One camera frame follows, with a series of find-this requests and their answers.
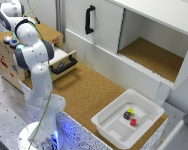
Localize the wooden drawer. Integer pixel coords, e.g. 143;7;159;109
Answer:
47;47;79;83

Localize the white cabinet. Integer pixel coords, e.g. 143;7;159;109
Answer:
64;0;188;107

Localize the yellow block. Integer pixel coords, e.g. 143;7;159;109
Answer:
127;108;135;116

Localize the purple block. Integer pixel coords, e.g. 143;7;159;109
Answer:
123;111;132;121

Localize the white sliding door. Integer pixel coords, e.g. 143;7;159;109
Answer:
66;0;125;56

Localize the white plastic box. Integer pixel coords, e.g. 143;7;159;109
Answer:
90;88;166;150

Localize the pink block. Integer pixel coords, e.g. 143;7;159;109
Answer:
129;118;139;127

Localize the green button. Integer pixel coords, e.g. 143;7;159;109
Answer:
15;43;26;51

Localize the blue button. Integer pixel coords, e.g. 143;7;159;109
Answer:
9;38;20;47

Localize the wooden drawer box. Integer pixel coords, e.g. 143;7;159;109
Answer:
0;21;65;93

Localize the red button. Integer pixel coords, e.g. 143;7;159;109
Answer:
3;35;13;44

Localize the black drawer handle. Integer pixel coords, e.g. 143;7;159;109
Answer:
49;54;79;75

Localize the black door handle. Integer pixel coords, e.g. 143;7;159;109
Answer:
84;4;96;36

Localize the green cable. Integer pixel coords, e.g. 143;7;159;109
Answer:
22;0;55;150

